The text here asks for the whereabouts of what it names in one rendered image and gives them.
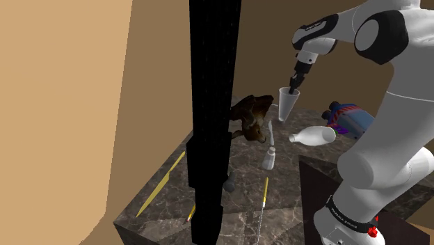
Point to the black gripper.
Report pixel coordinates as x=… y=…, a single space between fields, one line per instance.
x=302 y=67

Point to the white butter knife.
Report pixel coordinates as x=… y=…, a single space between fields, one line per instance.
x=271 y=134

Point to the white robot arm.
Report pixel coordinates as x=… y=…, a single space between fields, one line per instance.
x=390 y=142

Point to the yellow pencil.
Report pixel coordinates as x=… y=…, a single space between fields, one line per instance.
x=191 y=214

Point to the white cone cup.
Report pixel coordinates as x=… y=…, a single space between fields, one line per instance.
x=285 y=103

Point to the brown animal figure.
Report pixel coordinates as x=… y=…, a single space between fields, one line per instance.
x=252 y=113

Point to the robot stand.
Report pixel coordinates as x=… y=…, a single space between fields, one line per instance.
x=317 y=190

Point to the blue and red toy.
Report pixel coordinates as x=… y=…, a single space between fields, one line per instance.
x=351 y=118

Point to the tall black column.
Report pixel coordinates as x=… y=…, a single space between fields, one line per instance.
x=212 y=101

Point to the small white shaker bottle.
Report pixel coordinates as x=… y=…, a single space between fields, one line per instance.
x=269 y=159

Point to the dark grey shaker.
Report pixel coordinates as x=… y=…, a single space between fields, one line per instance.
x=230 y=183

